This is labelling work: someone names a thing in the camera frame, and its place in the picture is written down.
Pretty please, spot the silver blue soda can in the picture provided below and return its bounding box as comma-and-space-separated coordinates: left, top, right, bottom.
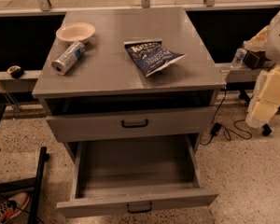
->
51, 41, 85, 76

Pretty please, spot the orange white sneaker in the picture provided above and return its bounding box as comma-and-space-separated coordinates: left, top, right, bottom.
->
0, 192, 30, 224

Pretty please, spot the grey drawer cabinet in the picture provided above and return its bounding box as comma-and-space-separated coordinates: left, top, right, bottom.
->
33, 7, 225, 156

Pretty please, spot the black metal frame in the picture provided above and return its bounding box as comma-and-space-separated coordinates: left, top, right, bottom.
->
0, 104, 49, 224

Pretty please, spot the clear plastic water bottle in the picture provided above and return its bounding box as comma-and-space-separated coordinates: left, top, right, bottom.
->
231, 48, 247, 69

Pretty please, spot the grey top drawer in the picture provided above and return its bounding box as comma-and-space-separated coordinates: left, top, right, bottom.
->
47, 106, 216, 142

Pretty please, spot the blue chip bag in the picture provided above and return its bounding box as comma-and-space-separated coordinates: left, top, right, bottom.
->
124, 39, 185, 77

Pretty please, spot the white ceramic bowl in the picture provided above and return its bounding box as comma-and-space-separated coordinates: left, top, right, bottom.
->
56, 22, 95, 44

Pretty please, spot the small black box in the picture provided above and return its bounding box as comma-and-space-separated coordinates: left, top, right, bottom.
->
244, 51, 266, 70

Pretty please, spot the grey drawer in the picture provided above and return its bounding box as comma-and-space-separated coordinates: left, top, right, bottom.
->
47, 106, 216, 142
57, 134, 217, 218

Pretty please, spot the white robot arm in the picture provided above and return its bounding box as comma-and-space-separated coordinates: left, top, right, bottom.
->
244, 10, 280, 128

